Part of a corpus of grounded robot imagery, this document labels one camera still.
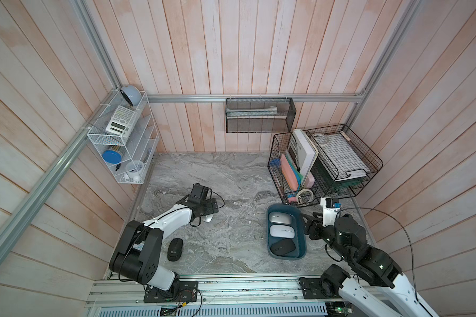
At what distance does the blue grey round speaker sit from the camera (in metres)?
0.83

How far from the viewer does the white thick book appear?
87 cm

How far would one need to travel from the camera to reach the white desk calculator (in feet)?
2.42

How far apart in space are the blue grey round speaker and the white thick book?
738 mm
